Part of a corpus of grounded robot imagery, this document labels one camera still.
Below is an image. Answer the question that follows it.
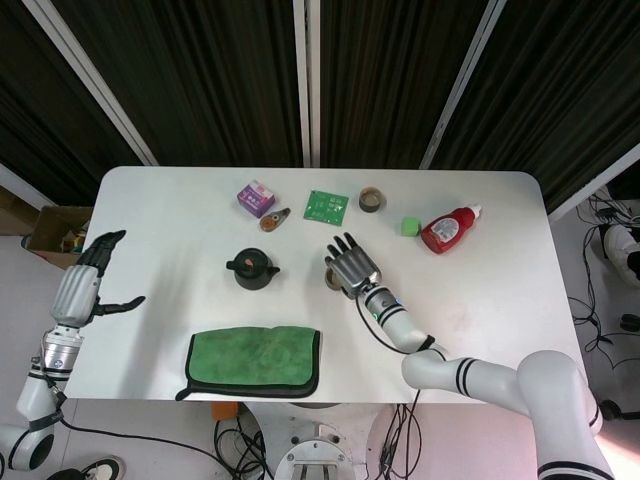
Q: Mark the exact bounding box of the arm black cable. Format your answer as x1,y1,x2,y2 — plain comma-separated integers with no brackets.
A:
353,297,437,436
29,357,226,474

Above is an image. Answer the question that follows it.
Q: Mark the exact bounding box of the brown correction tape dispenser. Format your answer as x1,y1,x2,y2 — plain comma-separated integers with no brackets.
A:
258,207,293,234

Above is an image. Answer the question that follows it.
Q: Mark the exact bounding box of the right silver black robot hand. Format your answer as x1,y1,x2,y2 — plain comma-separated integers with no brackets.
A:
324,232,384,301

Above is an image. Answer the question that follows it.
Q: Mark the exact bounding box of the white shoe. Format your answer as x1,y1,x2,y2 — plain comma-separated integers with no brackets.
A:
602,224,640,286

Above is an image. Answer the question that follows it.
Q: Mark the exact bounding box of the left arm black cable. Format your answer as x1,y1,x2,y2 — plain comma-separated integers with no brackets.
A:
29,357,226,474

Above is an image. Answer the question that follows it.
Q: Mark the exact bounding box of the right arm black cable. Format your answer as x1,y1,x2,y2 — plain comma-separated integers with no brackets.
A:
353,297,437,436

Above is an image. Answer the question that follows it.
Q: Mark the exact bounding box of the flat brown cardboard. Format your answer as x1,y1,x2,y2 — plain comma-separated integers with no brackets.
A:
0,185,40,236

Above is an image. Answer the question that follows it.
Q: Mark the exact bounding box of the black teapot with handle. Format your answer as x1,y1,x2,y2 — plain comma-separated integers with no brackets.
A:
224,247,282,291

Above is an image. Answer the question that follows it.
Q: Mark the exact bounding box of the green printed sachet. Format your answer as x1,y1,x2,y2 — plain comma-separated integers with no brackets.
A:
303,188,350,226

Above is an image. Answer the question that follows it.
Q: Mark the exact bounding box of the black white sneaker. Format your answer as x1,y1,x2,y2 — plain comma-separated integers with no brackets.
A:
47,454,126,480

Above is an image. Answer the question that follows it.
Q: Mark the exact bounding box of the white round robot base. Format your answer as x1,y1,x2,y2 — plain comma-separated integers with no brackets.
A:
244,399,389,480

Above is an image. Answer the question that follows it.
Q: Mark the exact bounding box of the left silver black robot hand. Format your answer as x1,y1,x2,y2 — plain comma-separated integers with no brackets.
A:
49,229,147,331

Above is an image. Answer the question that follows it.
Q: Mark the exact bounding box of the black pleated curtain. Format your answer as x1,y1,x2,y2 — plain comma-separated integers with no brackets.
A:
0,0,640,201

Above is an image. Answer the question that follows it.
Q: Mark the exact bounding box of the open cardboard box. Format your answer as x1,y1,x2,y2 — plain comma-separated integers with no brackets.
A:
22,204,94,274

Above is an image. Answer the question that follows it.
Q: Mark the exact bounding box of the green towel with black edge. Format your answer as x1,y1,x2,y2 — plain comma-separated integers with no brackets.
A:
174,324,321,401

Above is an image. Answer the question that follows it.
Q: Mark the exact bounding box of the white metal frame post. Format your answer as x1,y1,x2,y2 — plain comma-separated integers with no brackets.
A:
418,0,509,170
34,0,160,166
292,0,322,168

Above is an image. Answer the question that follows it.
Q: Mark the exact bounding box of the small purple carton box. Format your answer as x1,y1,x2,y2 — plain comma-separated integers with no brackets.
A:
234,179,279,219

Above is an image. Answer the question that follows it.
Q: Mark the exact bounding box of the white frame bar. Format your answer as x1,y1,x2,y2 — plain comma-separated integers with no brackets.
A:
547,144,640,221
0,162,49,201

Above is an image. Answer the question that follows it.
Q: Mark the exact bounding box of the red ketchup squeeze bottle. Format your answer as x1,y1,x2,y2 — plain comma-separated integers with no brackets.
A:
419,203,484,256

